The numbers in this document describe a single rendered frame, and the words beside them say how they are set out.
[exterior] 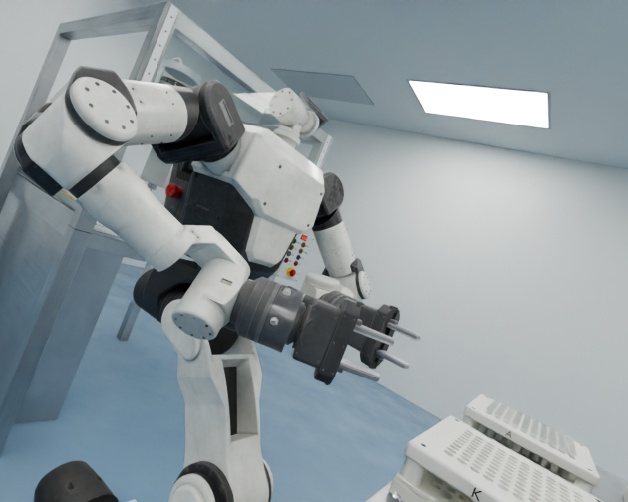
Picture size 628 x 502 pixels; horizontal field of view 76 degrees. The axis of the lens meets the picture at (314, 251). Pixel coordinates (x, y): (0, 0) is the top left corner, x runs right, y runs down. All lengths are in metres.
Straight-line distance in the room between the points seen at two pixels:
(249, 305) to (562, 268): 4.08
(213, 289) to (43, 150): 0.25
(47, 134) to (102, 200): 0.09
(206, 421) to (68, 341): 1.20
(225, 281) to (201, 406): 0.38
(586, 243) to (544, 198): 0.58
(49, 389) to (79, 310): 0.36
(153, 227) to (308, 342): 0.25
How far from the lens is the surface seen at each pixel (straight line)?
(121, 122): 0.53
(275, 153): 0.80
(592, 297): 4.44
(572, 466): 0.96
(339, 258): 1.10
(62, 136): 0.51
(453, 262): 4.58
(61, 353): 2.00
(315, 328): 0.55
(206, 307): 0.54
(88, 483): 1.27
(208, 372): 0.83
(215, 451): 0.86
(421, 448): 0.58
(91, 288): 1.91
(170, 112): 0.66
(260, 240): 0.83
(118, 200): 0.51
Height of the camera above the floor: 1.10
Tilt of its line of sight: level
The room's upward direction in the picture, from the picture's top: 22 degrees clockwise
